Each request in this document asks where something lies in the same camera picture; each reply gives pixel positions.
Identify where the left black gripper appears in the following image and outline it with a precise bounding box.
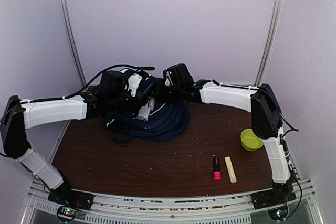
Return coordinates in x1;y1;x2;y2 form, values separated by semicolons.
108;90;148;114

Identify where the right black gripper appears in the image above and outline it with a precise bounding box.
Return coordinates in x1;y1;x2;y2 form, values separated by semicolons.
148;80;184;103

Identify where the navy blue student backpack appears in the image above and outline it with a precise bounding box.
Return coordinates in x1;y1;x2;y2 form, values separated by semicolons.
99;68;190;144

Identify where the pink black highlighter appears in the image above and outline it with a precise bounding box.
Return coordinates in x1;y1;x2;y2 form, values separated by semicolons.
213;156;222;181

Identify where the yellow highlighter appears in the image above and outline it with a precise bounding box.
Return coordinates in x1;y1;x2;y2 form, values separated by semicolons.
224;156;237;184

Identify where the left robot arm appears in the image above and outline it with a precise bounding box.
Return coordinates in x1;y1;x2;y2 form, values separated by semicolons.
1;71;143;205

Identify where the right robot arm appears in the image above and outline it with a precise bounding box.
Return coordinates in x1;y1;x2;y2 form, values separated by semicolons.
153;63;293;204

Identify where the lime green plastic bowl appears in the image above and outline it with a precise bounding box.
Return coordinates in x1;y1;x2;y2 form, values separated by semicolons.
240;129;264;152

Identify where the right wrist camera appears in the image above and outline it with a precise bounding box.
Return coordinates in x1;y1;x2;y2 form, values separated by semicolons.
163;69;174;86

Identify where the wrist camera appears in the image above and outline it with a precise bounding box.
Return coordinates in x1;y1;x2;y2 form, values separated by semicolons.
128;73;142;97
163;69;174;86

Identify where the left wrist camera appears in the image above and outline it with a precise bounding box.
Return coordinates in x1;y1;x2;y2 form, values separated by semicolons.
128;73;142;97

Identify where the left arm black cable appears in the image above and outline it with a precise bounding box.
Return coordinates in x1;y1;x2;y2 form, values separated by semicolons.
60;63;155;99

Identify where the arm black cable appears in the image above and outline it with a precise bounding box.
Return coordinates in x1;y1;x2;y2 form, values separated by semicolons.
272;98;302;219
60;63;155;99

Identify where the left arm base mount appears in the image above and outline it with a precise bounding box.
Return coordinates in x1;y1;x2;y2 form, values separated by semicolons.
48;191;94;223

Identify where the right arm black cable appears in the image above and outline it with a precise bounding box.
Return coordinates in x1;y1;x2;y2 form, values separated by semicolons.
272;98;302;219

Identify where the front aluminium rail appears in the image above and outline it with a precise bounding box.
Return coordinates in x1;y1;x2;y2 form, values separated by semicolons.
19;179;327;223

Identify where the left aluminium frame post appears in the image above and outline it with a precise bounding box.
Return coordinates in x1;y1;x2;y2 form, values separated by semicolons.
60;0;87;86

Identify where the aluminium frame post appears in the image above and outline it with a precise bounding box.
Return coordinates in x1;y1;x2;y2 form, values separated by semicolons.
60;0;87;86
254;0;284;86

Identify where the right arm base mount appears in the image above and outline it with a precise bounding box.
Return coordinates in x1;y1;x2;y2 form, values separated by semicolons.
251;189;296;222

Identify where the right aluminium frame post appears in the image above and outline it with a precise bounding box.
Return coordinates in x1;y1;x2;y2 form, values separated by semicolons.
254;0;284;86

